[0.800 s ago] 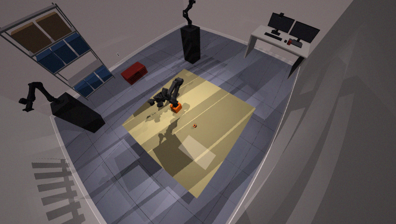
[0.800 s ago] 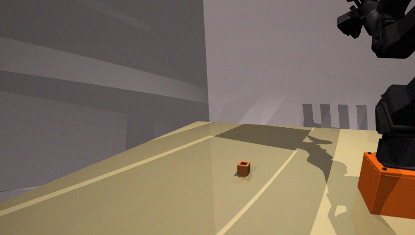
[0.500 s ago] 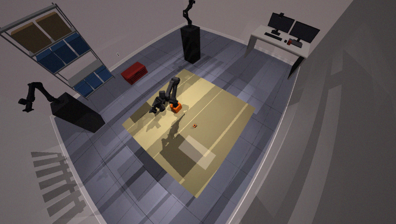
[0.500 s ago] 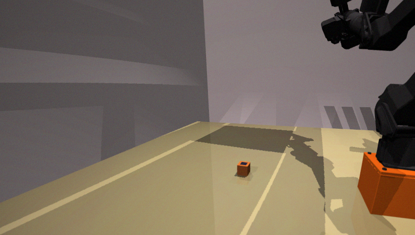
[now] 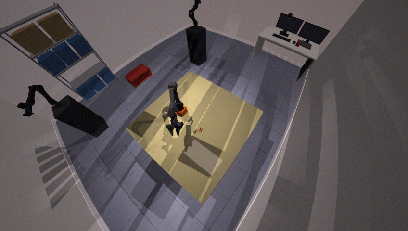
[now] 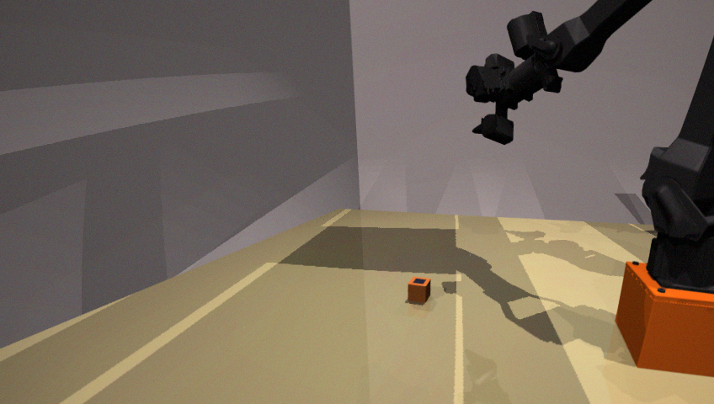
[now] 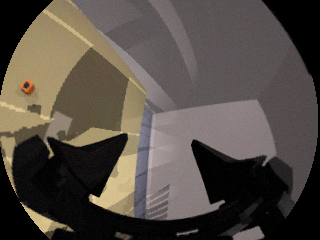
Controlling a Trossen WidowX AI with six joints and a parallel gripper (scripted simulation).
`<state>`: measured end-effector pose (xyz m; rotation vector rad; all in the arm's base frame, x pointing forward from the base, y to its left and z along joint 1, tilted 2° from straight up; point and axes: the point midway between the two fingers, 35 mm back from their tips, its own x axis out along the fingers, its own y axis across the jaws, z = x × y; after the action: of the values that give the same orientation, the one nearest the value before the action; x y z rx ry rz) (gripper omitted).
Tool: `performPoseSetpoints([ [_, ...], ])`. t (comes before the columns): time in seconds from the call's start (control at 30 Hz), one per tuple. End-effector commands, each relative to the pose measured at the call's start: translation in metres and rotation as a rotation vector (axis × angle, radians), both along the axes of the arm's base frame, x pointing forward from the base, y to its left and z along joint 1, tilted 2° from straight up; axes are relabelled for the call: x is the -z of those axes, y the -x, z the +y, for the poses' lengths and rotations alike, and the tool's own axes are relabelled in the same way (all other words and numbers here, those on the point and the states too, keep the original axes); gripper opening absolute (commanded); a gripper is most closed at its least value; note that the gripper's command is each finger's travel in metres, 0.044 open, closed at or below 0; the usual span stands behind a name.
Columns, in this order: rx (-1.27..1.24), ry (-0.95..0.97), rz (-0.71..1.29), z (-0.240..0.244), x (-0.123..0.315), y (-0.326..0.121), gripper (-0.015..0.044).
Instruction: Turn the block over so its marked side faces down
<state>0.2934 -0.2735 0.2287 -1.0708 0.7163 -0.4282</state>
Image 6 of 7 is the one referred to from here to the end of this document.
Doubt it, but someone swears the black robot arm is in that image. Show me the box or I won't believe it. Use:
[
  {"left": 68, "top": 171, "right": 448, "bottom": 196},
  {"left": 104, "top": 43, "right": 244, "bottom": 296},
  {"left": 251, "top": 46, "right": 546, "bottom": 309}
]
[{"left": 466, "top": 0, "right": 714, "bottom": 295}]

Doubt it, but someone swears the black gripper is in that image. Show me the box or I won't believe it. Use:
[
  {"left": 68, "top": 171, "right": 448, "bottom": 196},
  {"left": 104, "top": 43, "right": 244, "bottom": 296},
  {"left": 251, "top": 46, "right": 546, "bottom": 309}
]
[{"left": 472, "top": 53, "right": 533, "bottom": 145}]

